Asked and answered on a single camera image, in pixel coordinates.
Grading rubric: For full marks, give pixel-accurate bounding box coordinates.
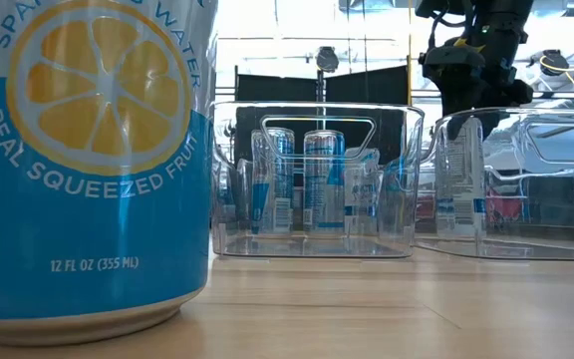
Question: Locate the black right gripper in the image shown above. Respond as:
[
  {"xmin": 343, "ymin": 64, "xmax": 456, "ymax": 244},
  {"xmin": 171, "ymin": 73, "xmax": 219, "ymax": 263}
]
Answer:
[{"xmin": 418, "ymin": 23, "xmax": 536, "ymax": 143}]

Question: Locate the silver blue Red Bull can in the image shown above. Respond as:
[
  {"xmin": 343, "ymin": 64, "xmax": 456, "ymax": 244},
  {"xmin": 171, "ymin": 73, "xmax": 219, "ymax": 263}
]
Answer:
[
  {"xmin": 302, "ymin": 129, "xmax": 347, "ymax": 235},
  {"xmin": 250, "ymin": 127, "xmax": 297, "ymax": 235}
]

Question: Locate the clear plastic bin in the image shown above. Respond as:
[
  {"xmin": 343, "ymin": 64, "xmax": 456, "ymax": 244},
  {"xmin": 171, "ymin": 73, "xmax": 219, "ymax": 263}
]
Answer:
[
  {"xmin": 210, "ymin": 101, "xmax": 427, "ymax": 259},
  {"xmin": 414, "ymin": 106, "xmax": 574, "ymax": 262}
]

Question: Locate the black folding screen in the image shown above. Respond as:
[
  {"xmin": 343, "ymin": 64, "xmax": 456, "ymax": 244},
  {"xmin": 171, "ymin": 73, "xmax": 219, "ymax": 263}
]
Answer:
[{"xmin": 234, "ymin": 64, "xmax": 412, "ymax": 171}]

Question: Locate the black round cord reel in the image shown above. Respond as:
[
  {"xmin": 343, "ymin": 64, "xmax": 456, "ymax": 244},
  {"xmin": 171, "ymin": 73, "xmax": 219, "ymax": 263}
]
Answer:
[{"xmin": 539, "ymin": 48, "xmax": 571, "ymax": 78}]

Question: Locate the yellow cable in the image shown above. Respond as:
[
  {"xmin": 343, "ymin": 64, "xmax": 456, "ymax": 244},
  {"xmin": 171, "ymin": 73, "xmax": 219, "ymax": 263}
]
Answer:
[{"xmin": 406, "ymin": 0, "xmax": 414, "ymax": 107}]

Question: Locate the grey round cord reel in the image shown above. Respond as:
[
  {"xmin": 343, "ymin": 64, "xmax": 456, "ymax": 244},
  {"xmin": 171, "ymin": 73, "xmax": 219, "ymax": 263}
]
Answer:
[{"xmin": 315, "ymin": 45, "xmax": 341, "ymax": 75}]

